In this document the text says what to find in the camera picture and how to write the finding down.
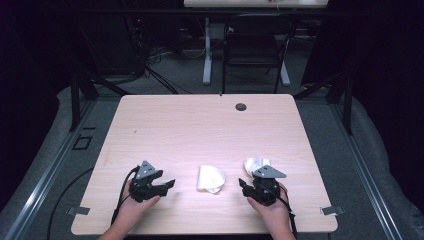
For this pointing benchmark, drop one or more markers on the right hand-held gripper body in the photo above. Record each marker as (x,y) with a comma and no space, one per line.
(266,186)

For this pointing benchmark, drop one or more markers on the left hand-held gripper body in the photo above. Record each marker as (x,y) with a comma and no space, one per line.
(144,181)

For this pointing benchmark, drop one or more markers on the white ankle sock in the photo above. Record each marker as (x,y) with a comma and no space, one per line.
(210,179)
(255,164)

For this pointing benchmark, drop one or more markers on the person's right hand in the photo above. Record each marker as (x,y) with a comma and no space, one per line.
(271,211)

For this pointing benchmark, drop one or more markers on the person's left hand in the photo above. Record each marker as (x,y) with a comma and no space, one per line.
(135,208)

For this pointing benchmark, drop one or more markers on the black folding chair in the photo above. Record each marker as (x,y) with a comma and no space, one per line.
(255,43)

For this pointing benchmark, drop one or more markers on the white desk with metal legs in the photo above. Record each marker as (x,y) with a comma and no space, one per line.
(233,4)

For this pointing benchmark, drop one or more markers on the grey metal table bracket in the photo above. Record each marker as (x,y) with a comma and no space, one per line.
(78,210)
(332,210)

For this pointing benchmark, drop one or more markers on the aluminium floor rail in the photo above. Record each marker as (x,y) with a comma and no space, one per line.
(366,180)
(40,183)

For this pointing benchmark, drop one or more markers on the black metal frame stand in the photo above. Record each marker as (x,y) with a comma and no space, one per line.
(81,93)
(336,96)

